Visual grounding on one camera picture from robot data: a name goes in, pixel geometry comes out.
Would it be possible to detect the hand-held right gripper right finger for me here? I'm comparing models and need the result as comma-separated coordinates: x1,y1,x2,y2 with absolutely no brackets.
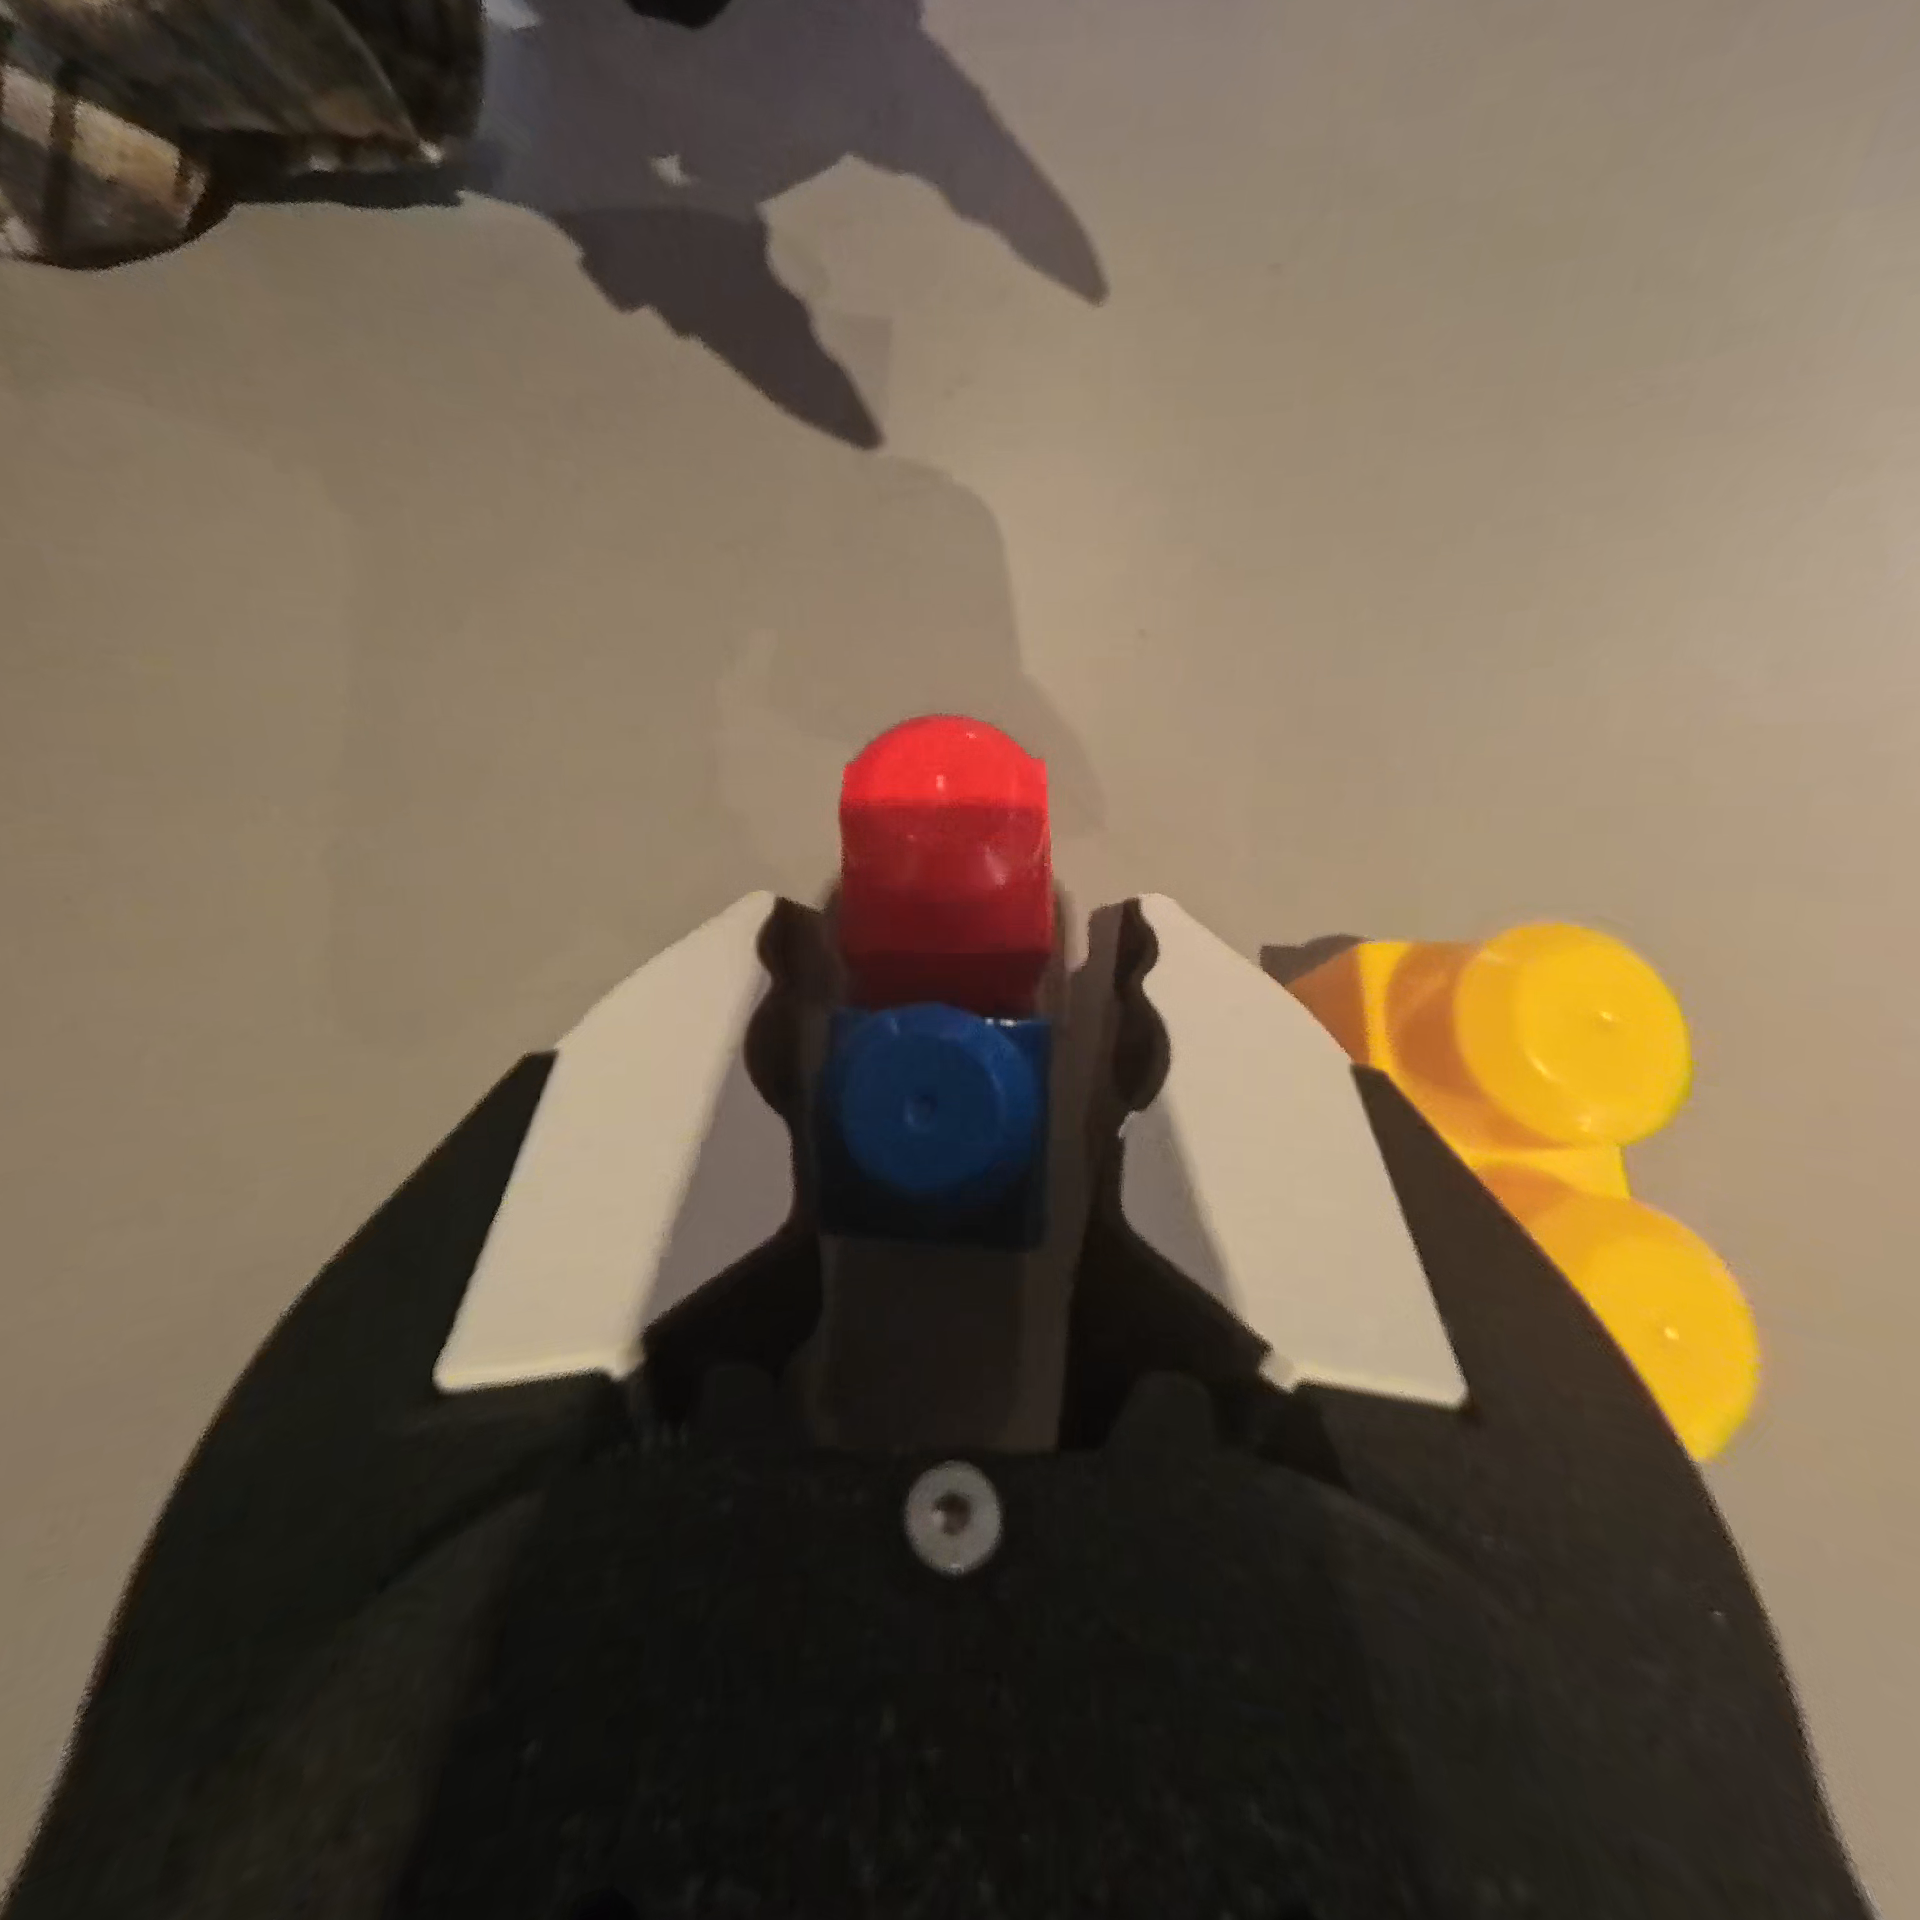
1066,892,1473,1412

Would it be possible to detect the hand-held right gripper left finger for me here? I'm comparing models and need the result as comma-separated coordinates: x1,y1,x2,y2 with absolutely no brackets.
432,892,826,1397

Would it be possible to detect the blue one-stud block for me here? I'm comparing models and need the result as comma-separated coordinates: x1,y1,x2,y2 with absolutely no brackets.
810,999,1051,1250

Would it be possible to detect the yellow two-stud block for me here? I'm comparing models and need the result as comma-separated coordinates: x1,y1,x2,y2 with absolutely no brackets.
1283,922,1765,1466

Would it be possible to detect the red one-stud block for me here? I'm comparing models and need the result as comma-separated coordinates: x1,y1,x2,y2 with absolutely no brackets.
835,714,1059,1011

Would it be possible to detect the person's left forearm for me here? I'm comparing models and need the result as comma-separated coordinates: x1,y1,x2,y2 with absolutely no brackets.
0,0,490,271

